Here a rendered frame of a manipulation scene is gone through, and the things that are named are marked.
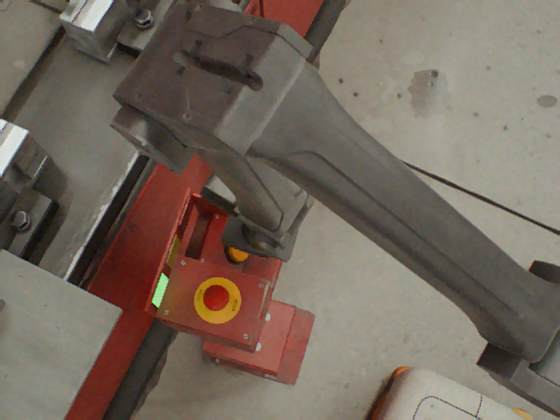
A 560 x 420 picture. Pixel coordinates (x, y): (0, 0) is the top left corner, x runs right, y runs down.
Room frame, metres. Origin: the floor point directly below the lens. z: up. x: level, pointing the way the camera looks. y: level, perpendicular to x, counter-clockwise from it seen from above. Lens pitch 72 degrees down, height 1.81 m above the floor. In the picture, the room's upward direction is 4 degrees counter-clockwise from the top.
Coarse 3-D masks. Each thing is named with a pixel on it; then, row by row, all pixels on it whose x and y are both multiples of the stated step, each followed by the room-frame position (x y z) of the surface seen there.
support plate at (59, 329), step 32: (0, 256) 0.22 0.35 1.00; (0, 288) 0.18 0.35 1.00; (32, 288) 0.18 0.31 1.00; (64, 288) 0.17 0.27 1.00; (0, 320) 0.14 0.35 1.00; (32, 320) 0.14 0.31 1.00; (64, 320) 0.13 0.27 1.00; (96, 320) 0.13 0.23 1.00; (0, 352) 0.10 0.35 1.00; (32, 352) 0.10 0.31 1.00; (64, 352) 0.10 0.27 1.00; (96, 352) 0.09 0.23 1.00; (0, 384) 0.06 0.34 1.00; (32, 384) 0.06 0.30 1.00; (64, 384) 0.06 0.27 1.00; (0, 416) 0.02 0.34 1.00; (32, 416) 0.02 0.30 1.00; (64, 416) 0.02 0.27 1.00
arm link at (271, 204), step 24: (216, 0) 0.26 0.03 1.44; (120, 120) 0.19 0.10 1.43; (144, 120) 0.19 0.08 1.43; (144, 144) 0.17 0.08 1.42; (168, 144) 0.18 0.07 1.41; (168, 168) 0.18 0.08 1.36; (216, 168) 0.21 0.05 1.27; (240, 168) 0.20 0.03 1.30; (264, 168) 0.22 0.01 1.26; (240, 192) 0.21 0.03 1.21; (264, 192) 0.21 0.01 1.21; (288, 192) 0.23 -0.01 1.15; (240, 216) 0.23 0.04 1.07; (264, 216) 0.21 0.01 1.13; (288, 216) 0.22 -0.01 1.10; (288, 240) 0.21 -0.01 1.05
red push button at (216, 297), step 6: (210, 288) 0.20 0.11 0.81; (216, 288) 0.20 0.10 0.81; (222, 288) 0.20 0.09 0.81; (204, 294) 0.19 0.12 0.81; (210, 294) 0.19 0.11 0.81; (216, 294) 0.19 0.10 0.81; (222, 294) 0.19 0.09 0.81; (228, 294) 0.19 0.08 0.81; (204, 300) 0.19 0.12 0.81; (210, 300) 0.18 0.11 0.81; (216, 300) 0.18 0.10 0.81; (222, 300) 0.18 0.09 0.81; (228, 300) 0.18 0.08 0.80; (210, 306) 0.18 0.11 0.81; (216, 306) 0.17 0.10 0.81; (222, 306) 0.17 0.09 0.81
